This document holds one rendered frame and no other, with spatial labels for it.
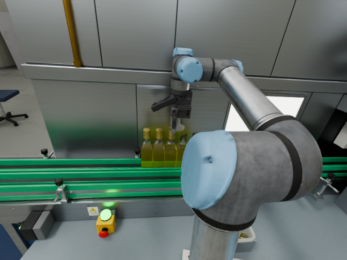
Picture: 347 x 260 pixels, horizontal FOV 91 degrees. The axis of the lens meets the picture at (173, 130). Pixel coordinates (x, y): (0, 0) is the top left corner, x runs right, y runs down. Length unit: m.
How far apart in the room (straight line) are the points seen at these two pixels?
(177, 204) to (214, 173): 0.67
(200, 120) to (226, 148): 0.70
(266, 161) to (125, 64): 0.73
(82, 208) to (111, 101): 0.51
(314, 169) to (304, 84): 0.86
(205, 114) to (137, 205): 0.56
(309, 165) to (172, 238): 0.71
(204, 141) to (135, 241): 0.72
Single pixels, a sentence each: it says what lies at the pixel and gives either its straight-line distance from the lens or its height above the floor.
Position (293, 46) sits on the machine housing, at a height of 1.54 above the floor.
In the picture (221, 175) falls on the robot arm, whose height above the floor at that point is 1.39.
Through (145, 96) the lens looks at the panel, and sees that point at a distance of 0.85.
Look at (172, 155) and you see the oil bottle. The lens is 0.83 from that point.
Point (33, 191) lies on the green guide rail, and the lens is 0.95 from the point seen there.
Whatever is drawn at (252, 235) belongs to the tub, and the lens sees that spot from 0.90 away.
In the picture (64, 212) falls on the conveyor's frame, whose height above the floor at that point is 0.82.
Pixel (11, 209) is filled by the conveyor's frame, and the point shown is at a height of 0.85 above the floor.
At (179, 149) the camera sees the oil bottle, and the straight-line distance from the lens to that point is 0.82.
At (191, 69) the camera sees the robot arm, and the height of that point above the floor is 1.46.
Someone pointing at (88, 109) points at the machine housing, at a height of 1.19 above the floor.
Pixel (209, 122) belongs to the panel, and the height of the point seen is 1.15.
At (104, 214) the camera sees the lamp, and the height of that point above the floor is 0.85.
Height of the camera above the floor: 1.54
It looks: 29 degrees down
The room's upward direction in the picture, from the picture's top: 5 degrees clockwise
